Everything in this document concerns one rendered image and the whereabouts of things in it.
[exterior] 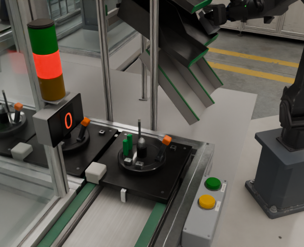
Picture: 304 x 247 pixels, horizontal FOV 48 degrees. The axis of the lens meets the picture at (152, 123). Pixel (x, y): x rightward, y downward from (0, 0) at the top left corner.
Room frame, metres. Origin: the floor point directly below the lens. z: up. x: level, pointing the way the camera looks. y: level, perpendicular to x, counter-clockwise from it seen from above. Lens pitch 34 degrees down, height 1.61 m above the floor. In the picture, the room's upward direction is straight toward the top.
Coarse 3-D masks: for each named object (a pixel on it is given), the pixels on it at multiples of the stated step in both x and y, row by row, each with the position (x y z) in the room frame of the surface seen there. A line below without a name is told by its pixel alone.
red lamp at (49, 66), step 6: (36, 54) 0.61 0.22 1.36; (48, 54) 0.61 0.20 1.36; (54, 54) 0.62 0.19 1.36; (36, 60) 0.61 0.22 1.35; (42, 60) 0.60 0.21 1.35; (48, 60) 0.61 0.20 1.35; (54, 60) 0.61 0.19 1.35; (36, 66) 0.61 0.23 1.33; (42, 66) 0.61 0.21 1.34; (48, 66) 0.61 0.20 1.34; (54, 66) 0.61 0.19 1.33; (60, 66) 0.63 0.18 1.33; (36, 72) 0.62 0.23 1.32; (42, 72) 0.61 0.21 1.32; (48, 72) 0.61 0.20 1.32; (54, 72) 0.61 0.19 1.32; (60, 72) 0.62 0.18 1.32; (48, 78) 0.61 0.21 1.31
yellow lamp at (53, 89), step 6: (42, 78) 0.61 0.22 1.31; (54, 78) 0.61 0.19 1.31; (60, 78) 0.62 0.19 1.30; (42, 84) 0.61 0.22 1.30; (48, 84) 0.60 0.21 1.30; (54, 84) 0.61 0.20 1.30; (60, 84) 0.62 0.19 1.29; (42, 90) 0.61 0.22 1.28; (48, 90) 0.60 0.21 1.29; (54, 90) 0.61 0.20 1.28; (60, 90) 0.62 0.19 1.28; (42, 96) 0.61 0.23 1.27; (48, 96) 0.61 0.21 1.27; (54, 96) 0.61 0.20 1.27; (60, 96) 0.61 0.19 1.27
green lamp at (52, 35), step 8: (32, 32) 0.61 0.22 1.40; (40, 32) 0.61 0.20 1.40; (48, 32) 0.61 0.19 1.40; (32, 40) 0.61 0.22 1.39; (40, 40) 0.60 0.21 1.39; (48, 40) 0.61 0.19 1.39; (56, 40) 0.63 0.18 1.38; (32, 48) 0.61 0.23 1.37; (40, 48) 0.60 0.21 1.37; (48, 48) 0.61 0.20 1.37; (56, 48) 0.62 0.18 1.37
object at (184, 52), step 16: (128, 0) 1.03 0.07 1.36; (144, 0) 1.16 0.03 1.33; (160, 0) 1.12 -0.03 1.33; (128, 16) 1.03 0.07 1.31; (144, 16) 1.01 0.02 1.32; (160, 16) 1.12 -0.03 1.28; (176, 16) 1.09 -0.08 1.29; (144, 32) 1.01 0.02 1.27; (160, 32) 0.98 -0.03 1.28; (176, 32) 1.09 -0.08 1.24; (160, 48) 0.98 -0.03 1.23; (176, 48) 1.00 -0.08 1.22; (192, 48) 1.04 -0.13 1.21; (192, 64) 0.95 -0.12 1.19
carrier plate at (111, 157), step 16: (112, 144) 0.84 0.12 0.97; (160, 144) 0.84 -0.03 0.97; (176, 144) 0.84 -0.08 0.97; (112, 160) 0.76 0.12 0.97; (176, 160) 0.76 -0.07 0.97; (112, 176) 0.69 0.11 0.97; (128, 176) 0.69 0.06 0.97; (144, 176) 0.69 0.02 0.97; (160, 176) 0.69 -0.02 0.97; (176, 176) 0.69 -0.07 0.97; (128, 192) 0.65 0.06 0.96; (144, 192) 0.63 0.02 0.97; (160, 192) 0.63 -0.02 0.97
